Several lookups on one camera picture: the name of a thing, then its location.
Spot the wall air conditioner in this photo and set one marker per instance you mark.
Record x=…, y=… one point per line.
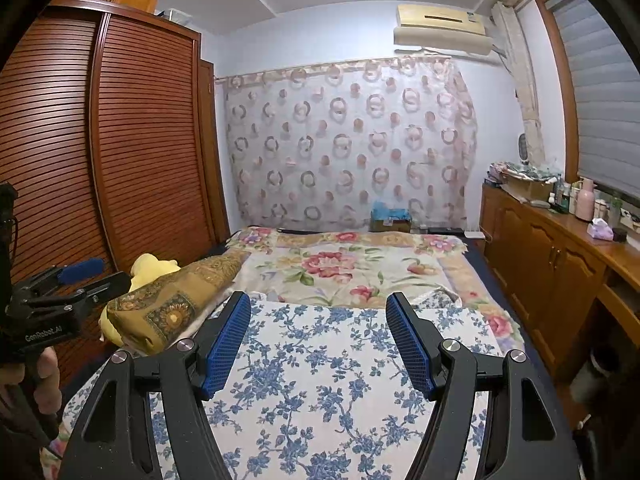
x=440, y=30

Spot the grey cylindrical bin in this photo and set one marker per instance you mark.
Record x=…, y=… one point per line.
x=592, y=375

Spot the pink floral blanket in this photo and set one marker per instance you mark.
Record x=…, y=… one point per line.
x=340, y=265

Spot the small cardboard box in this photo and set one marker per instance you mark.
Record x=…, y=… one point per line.
x=390, y=226

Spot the grey window blind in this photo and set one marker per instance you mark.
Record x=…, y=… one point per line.
x=605, y=110

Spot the person's left hand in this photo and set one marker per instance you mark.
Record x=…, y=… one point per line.
x=49, y=375

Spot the clear plastic storage box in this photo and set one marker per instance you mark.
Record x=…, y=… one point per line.
x=175, y=17

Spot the blue crumpled cloth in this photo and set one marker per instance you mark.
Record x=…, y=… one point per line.
x=390, y=210

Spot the wooden louvered wardrobe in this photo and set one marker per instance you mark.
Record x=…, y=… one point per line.
x=140, y=135

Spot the dark blue mattress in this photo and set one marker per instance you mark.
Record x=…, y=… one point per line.
x=540, y=375

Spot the purple tissue pack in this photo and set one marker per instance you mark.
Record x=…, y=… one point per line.
x=600, y=230

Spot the small black box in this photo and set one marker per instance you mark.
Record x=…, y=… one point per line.
x=620, y=235

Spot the long wooden cabinet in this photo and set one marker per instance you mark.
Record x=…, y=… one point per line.
x=540, y=260

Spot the sheer curtain with circles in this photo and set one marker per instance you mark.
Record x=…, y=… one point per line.
x=350, y=150

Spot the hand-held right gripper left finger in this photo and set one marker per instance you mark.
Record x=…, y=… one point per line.
x=227, y=345

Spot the pink bottle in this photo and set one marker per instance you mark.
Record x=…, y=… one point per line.
x=585, y=202

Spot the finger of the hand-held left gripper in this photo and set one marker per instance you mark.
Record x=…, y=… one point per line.
x=82, y=269
x=107, y=282

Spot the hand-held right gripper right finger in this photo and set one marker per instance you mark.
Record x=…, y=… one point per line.
x=410, y=345

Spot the beige tied curtain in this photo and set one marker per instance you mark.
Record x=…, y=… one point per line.
x=527, y=100

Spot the open cardboard box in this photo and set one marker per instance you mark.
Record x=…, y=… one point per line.
x=527, y=187

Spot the person's left forearm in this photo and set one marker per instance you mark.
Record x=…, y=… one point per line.
x=20, y=440

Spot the small desk fan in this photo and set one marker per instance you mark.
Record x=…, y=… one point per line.
x=524, y=146

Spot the yellow plush toy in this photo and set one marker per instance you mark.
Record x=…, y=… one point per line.
x=150, y=267

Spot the stack of folded cloths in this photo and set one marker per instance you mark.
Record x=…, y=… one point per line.
x=505, y=171

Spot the green clear bottle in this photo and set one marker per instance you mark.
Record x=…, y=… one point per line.
x=615, y=210

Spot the brown patterned garment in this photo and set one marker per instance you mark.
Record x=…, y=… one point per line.
x=170, y=305

